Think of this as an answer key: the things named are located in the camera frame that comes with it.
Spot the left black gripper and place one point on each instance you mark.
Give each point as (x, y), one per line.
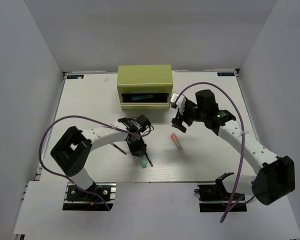
(141, 146)

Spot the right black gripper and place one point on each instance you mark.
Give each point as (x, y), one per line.
(177, 123)

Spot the orange highlighter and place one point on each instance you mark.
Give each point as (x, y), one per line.
(177, 142)

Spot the green highlighter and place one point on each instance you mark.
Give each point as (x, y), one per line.
(143, 161)

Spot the green chest drawer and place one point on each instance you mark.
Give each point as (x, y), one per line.
(160, 101)

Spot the blue highlighter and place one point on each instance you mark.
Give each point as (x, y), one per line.
(142, 97)

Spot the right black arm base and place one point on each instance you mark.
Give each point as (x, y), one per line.
(213, 196)

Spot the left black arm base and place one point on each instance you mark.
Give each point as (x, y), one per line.
(76, 200)

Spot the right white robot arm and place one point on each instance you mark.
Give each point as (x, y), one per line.
(274, 176)

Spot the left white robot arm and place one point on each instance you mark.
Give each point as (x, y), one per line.
(73, 148)

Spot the purple gel pen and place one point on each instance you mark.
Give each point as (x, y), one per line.
(119, 149)

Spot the green gel pen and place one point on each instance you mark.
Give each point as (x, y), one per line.
(148, 159)

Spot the green metal tool chest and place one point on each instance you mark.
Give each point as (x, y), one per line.
(145, 79)

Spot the right blue corner label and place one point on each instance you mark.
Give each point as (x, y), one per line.
(226, 74)

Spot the blue corner label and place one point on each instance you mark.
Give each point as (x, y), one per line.
(226, 74)
(75, 77)

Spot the left blue corner label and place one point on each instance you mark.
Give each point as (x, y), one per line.
(75, 77)

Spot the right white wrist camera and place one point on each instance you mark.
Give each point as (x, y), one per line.
(178, 102)

